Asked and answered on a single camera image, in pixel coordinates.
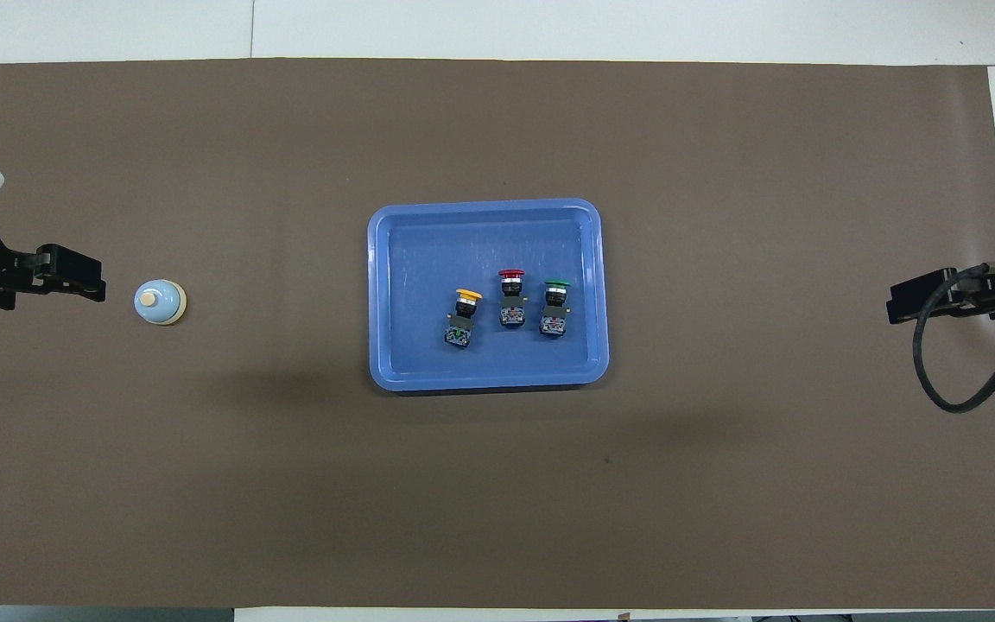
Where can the green push button switch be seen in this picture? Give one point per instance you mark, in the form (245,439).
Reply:
(554,307)

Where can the yellow push button switch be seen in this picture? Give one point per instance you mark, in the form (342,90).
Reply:
(461,321)

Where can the blue plastic tray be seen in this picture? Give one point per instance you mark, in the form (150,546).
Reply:
(428,250)

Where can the light blue call bell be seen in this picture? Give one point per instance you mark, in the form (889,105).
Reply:
(159,302)

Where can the red push button switch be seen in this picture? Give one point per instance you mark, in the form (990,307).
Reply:
(512,302)

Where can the brown table mat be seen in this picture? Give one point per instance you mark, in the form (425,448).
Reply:
(722,475)

